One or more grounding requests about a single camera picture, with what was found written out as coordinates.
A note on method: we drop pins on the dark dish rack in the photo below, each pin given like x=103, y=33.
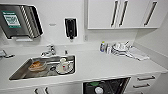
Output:
x=5, y=54

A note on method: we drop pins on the grey paper towel dispenser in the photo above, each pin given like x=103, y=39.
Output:
x=18, y=20

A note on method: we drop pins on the white wall cabinet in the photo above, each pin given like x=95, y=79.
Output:
x=126, y=13

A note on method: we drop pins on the white sink base cabinet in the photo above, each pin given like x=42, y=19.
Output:
x=50, y=90

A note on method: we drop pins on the white plate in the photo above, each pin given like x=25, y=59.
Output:
x=70, y=70

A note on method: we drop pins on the white bowl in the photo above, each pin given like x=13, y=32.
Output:
x=98, y=90

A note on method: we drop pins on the white wall outlet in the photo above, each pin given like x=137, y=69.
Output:
x=86, y=37

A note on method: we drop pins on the white cup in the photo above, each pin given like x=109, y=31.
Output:
x=63, y=63

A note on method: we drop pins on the small blue label bottle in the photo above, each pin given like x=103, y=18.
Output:
x=102, y=46

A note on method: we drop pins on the stainless steel sink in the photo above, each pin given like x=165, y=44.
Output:
x=20, y=71

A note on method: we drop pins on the stack of white dishes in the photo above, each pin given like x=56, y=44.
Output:
x=120, y=48

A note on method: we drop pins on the black soap dispenser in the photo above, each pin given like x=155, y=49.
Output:
x=70, y=27

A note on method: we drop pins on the small white bottle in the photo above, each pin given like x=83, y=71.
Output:
x=108, y=48

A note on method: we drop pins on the narrow white drawer stack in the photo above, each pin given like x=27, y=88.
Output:
x=146, y=83

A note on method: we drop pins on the stainless steel dishwasher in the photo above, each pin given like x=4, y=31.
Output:
x=115, y=86

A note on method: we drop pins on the brown bowl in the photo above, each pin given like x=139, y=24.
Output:
x=37, y=65

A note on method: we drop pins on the small chrome sink pump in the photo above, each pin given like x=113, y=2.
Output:
x=66, y=52

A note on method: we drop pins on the chrome faucet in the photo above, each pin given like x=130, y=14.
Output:
x=49, y=50

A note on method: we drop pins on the small white wall label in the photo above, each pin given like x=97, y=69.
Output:
x=52, y=24

